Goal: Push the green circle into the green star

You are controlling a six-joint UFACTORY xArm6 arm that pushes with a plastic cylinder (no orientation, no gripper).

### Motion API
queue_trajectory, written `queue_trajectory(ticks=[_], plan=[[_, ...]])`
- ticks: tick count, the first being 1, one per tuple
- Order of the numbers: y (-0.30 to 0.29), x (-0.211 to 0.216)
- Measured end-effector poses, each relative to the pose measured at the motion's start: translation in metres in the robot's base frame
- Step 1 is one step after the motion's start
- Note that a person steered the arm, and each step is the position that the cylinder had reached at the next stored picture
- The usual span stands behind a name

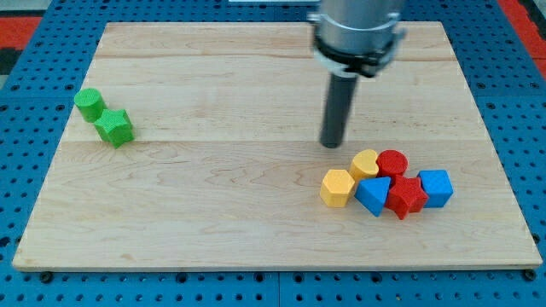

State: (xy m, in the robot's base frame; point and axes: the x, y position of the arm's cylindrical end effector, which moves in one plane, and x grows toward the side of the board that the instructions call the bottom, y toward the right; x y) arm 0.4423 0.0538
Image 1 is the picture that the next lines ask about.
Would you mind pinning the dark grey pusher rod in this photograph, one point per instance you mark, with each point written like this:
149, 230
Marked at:
336, 110

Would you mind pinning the green star block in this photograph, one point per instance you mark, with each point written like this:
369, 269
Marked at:
115, 127

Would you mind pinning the blue triangle block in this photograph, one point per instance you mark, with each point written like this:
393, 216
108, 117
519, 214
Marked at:
372, 194

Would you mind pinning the green cylinder block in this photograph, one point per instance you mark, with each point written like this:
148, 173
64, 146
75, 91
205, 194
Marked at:
90, 103

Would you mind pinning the light wooden board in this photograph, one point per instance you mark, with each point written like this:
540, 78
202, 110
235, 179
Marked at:
225, 170

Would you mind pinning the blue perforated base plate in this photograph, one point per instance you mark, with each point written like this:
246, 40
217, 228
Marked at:
38, 97

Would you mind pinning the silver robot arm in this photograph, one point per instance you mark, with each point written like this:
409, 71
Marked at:
356, 37

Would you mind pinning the yellow hexagon block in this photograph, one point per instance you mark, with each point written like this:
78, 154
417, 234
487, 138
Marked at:
336, 188

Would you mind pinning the red cylinder block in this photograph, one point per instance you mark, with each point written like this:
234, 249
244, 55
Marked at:
391, 163

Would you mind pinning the blue cube block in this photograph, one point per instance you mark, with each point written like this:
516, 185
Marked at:
438, 187

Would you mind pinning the red star block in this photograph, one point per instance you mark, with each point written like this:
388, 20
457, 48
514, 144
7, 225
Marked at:
406, 196

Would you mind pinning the yellow heart block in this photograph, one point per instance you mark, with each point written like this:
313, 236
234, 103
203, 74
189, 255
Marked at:
363, 165

